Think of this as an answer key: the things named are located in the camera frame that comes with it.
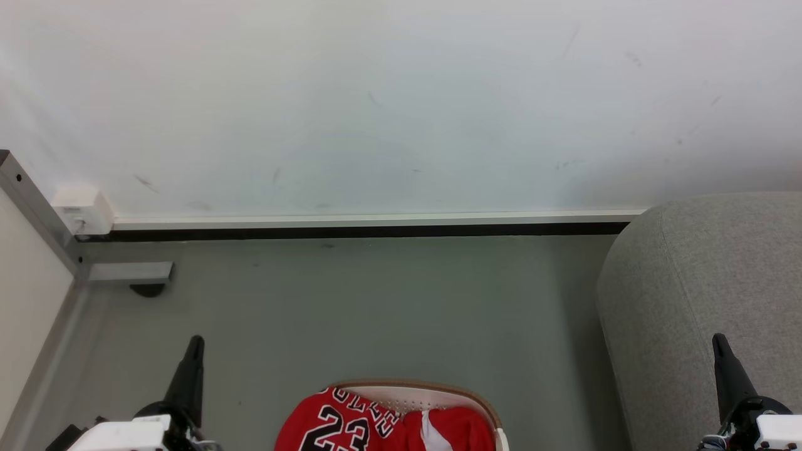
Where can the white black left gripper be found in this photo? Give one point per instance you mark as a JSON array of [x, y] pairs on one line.
[[128, 435]]

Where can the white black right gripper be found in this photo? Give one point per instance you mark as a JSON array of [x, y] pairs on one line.
[[772, 429]]

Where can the red jersey number 23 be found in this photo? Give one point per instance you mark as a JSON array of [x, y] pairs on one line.
[[326, 426]]

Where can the red shorts white stripe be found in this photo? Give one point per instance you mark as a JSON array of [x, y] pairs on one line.
[[460, 429]]

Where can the grey fabric sofa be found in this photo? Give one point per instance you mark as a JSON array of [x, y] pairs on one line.
[[689, 300]]

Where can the black round foot pad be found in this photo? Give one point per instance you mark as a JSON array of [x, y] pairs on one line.
[[148, 289]]

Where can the grey metal foot bar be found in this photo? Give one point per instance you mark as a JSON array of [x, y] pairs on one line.
[[131, 272]]

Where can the grey framed partition panel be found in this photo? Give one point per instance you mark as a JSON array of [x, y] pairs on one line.
[[25, 282]]

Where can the white laundry basket brown rim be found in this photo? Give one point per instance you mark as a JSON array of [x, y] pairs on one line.
[[420, 394]]

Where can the black baseboard strip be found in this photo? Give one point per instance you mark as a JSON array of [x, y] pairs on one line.
[[376, 231]]

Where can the white wall junction box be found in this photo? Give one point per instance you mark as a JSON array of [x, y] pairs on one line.
[[83, 210]]

